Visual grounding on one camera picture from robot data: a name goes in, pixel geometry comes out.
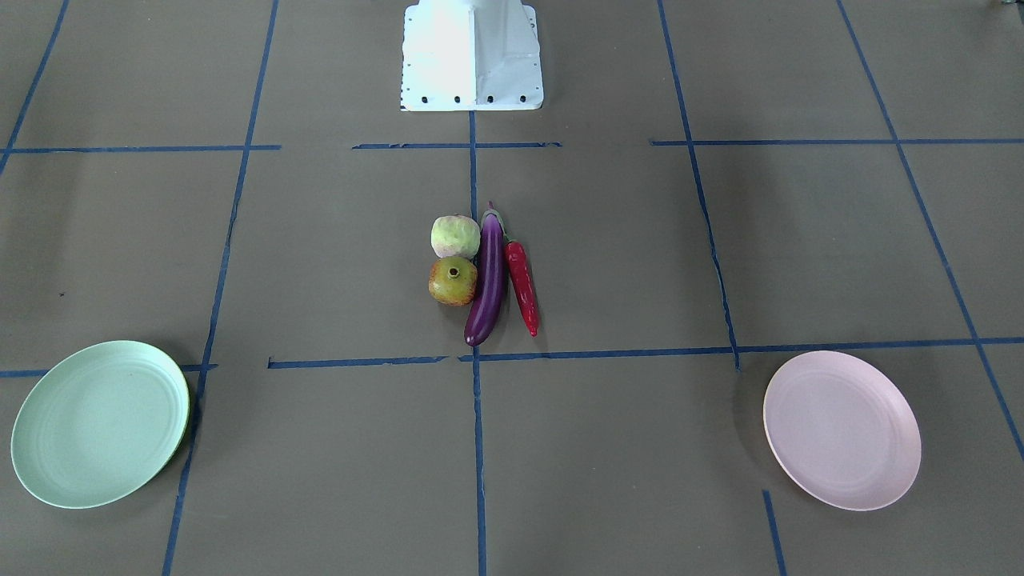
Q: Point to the red chili pepper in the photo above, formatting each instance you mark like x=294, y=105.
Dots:
x=522, y=281

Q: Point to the purple eggplant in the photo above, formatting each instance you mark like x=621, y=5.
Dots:
x=491, y=279

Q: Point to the pale green round fruit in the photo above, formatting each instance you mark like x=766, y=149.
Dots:
x=455, y=236

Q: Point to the pink plate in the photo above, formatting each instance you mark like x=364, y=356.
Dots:
x=842, y=431

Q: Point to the light green plate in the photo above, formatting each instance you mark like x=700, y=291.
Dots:
x=100, y=425

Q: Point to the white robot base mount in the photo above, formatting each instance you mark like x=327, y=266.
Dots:
x=470, y=55

